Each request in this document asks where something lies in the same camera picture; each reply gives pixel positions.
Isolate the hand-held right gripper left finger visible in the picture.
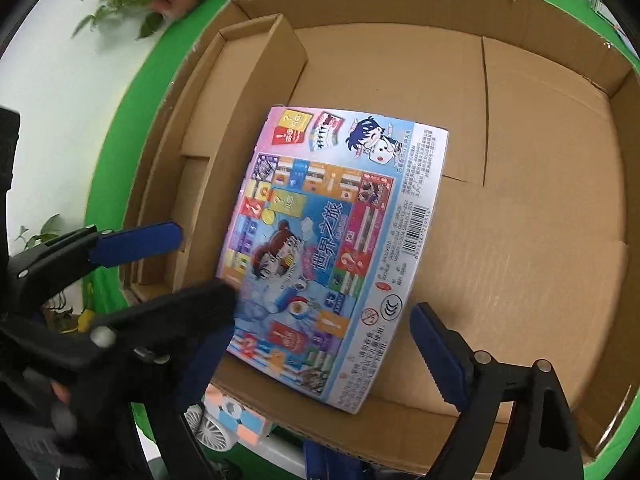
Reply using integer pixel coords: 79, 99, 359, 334
125, 326, 234, 480

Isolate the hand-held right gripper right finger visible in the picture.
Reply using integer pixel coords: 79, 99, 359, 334
410, 302, 586, 480

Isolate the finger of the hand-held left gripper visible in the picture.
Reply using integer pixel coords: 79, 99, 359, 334
50, 280, 237, 356
10, 221, 184, 306

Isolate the pastel puzzle cube box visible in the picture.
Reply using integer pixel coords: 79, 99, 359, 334
205, 385, 273, 446

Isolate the white handheld fan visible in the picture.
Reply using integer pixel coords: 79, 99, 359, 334
182, 400, 307, 480

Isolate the colourful board game box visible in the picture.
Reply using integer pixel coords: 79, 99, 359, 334
216, 106, 449, 415

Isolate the blue stapler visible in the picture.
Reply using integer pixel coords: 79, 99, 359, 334
302, 442, 381, 480

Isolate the large cardboard box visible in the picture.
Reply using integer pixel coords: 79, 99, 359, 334
120, 0, 640, 478

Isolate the large-leaf pothos plant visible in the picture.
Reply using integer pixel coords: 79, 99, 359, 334
12, 214, 96, 333

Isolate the green table cloth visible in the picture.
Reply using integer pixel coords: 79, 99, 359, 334
85, 0, 640, 480

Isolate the small cardboard insert box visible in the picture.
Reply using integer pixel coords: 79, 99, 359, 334
135, 15, 308, 301

